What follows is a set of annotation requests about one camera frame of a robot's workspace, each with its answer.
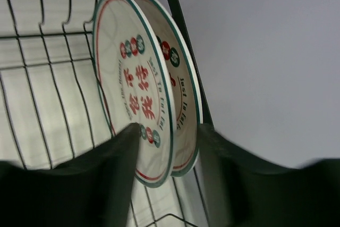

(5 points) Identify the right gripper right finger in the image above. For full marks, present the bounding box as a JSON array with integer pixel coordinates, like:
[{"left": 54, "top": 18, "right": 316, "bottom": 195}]
[{"left": 198, "top": 124, "right": 339, "bottom": 226}]

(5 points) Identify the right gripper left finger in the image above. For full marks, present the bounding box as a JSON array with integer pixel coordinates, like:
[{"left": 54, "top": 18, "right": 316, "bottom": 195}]
[{"left": 1, "top": 123, "right": 140, "bottom": 226}]

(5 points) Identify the black wire dish rack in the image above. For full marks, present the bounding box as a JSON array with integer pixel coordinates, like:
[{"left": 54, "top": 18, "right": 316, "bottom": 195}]
[{"left": 0, "top": 0, "right": 216, "bottom": 227}]

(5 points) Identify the red character plate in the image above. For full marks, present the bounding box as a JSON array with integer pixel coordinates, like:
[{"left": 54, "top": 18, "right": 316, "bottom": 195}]
[
  {"left": 135, "top": 0, "right": 203, "bottom": 177},
  {"left": 92, "top": 0, "right": 176, "bottom": 188}
]

